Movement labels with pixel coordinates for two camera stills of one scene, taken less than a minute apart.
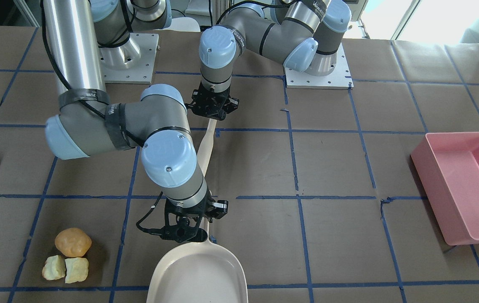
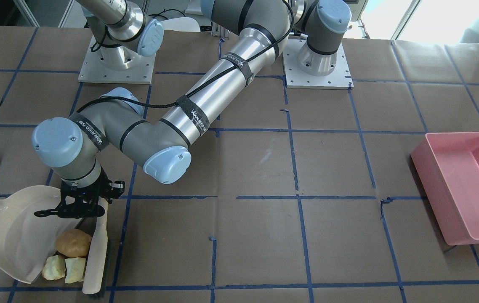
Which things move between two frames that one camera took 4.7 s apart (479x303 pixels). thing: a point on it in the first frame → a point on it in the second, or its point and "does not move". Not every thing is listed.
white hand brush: [205, 150] → [95, 275]
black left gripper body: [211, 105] → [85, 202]
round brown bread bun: [73, 242] does not move
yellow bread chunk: [54, 267] does not move
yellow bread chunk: [77, 269] does not move
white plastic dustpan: [201, 272] → [17, 241]
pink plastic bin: [464, 176] does not move
